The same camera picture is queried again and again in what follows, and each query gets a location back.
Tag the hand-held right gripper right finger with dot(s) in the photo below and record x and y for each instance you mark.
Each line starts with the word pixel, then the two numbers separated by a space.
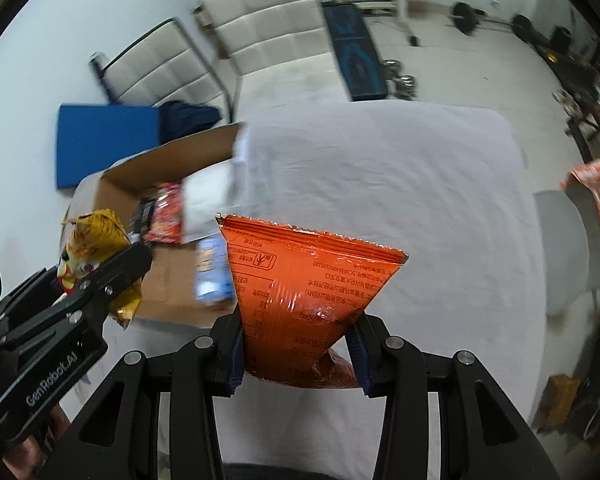
pixel 405 385

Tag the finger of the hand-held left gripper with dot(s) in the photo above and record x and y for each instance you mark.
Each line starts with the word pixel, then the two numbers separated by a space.
pixel 120 275
pixel 25 297

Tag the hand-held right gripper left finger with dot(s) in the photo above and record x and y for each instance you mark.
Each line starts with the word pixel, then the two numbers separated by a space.
pixel 180 385

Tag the cardboard box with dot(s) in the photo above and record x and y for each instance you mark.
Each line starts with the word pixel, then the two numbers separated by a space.
pixel 165 280

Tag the yellow snack packet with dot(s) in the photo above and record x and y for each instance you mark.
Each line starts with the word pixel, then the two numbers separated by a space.
pixel 95 230

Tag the black packet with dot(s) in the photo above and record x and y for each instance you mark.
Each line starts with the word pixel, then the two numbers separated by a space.
pixel 141 215

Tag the red snack packet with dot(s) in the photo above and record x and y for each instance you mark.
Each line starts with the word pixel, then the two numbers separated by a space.
pixel 165 215

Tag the blue white tissue pack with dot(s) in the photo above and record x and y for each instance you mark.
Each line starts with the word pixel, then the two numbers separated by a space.
pixel 212 270

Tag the white soft packet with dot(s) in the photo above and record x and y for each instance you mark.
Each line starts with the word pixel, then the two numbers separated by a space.
pixel 205 200

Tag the orange snack packet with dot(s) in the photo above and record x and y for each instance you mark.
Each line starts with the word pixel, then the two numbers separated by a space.
pixel 300 290

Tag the person's left hand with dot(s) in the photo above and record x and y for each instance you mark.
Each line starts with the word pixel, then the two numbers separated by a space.
pixel 20 460

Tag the blue foam mat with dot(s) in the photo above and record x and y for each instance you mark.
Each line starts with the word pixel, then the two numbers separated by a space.
pixel 105 145

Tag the brown cardboard carton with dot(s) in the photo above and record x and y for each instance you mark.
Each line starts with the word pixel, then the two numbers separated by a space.
pixel 560 402

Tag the dark blue garment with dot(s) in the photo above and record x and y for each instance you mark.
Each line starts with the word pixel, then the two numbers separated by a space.
pixel 187 117

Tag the grey table cloth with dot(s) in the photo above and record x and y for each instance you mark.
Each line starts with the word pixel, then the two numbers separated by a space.
pixel 405 200

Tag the white padded chair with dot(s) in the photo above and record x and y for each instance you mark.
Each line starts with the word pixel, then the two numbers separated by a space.
pixel 270 25
pixel 165 70

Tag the grey office chair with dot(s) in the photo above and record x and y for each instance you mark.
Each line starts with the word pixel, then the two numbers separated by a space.
pixel 565 240

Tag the metal dumbbell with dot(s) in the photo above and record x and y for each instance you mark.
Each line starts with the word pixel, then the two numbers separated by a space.
pixel 406 87
pixel 392 67

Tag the black blue weight bench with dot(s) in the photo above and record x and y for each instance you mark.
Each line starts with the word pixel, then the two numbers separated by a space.
pixel 355 55

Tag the dark wooden chair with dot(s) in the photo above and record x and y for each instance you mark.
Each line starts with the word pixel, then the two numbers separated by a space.
pixel 597 125

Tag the short barbell with black plates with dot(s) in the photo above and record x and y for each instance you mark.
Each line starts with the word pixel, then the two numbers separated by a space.
pixel 462 15

